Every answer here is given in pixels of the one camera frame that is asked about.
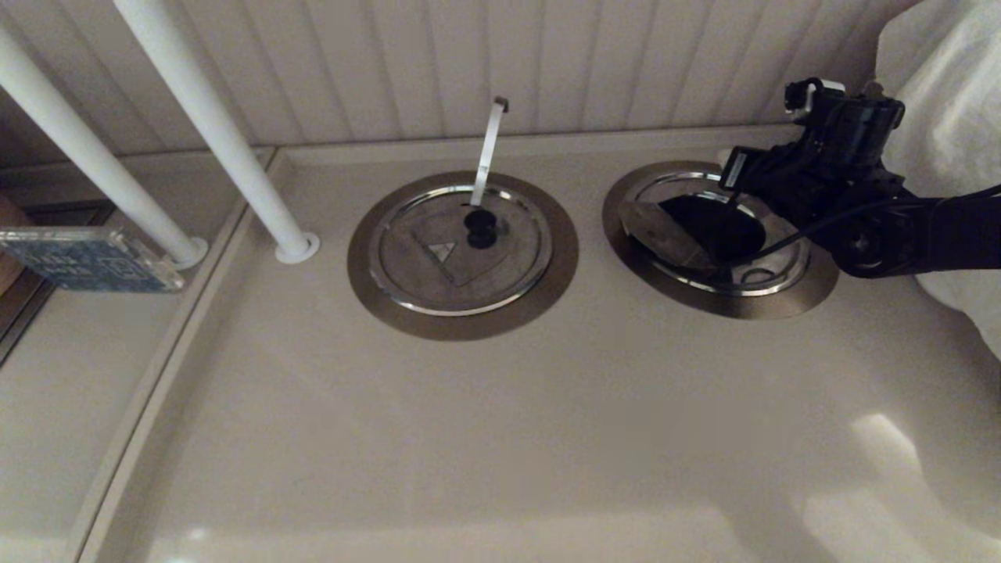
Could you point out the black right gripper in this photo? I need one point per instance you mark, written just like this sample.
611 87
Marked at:
774 176

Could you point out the steel lid with black knob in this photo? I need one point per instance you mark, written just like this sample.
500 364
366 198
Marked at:
438 274
649 231

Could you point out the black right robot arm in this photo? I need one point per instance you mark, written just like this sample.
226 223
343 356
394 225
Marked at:
938 234

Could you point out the white cloth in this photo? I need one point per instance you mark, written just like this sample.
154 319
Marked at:
954 117

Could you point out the white pole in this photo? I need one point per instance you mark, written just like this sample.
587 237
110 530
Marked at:
78 148
211 125

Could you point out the clear acrylic sign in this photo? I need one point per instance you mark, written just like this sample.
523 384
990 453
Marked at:
86 262

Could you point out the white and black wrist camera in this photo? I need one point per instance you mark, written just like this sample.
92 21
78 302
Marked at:
801 94

